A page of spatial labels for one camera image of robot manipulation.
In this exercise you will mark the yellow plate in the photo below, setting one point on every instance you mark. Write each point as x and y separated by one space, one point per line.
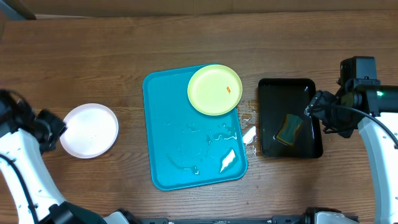
215 90

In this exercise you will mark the green yellow sponge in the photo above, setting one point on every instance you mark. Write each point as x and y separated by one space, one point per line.
289 130

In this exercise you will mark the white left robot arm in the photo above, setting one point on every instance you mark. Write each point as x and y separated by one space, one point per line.
25 136

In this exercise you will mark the teal plastic tray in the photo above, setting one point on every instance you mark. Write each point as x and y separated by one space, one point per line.
188 148

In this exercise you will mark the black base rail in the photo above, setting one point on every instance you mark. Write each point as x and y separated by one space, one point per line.
312 215

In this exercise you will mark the pink plate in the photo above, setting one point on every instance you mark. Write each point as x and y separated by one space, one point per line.
92 129

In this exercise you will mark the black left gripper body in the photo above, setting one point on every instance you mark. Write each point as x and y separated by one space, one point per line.
55 127

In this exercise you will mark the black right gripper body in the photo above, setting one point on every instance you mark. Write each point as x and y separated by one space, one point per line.
319 104

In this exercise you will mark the black water tray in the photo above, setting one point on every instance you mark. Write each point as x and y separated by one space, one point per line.
281 96

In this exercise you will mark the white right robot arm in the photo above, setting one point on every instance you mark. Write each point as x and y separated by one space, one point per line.
372 110

